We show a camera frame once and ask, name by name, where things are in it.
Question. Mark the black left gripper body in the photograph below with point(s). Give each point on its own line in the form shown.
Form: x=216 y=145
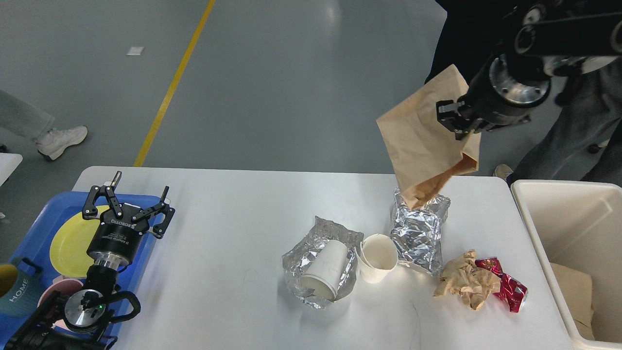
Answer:
x=118 y=239

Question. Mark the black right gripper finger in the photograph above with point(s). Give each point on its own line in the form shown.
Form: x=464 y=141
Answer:
x=458 y=117

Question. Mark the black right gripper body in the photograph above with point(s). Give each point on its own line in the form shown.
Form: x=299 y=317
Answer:
x=497 y=99

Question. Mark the yellow plastic plate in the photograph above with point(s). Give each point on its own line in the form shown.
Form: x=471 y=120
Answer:
x=76 y=234

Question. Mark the brown paper bag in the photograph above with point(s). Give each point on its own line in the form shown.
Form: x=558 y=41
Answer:
x=424 y=154
x=576 y=288

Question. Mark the pink mug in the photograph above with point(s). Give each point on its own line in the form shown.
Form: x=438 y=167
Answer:
x=67 y=287

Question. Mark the teal green mug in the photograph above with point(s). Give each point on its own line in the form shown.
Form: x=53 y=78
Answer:
x=19 y=291

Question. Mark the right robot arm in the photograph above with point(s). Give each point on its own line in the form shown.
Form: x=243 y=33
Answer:
x=509 y=50

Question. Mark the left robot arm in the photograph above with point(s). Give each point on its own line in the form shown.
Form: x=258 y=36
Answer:
x=80 y=321

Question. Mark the blue plastic tray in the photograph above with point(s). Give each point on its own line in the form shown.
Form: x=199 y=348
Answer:
x=36 y=245

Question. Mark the person in black clothes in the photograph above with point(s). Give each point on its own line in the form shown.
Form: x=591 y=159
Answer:
x=471 y=29

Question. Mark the white side table corner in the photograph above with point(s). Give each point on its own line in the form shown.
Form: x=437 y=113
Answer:
x=8 y=164

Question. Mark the person in grey trousers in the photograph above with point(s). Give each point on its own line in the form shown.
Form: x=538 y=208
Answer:
x=591 y=104

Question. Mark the silver foil bag right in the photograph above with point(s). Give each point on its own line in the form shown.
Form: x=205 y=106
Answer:
x=416 y=233

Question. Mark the person with white sneaker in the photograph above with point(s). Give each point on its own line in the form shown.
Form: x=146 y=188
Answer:
x=28 y=121

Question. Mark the cream plastic bin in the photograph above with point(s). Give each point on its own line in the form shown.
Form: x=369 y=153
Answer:
x=578 y=225

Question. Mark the crumpled brown paper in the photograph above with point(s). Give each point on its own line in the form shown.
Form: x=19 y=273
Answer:
x=471 y=283

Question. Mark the white paper cup upright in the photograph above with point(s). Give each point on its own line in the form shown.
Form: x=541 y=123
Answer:
x=377 y=256

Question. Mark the white paper cup lying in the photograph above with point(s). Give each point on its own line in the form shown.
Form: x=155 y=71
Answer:
x=324 y=273

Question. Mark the red wrapper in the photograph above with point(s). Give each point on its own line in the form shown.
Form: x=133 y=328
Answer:
x=511 y=291

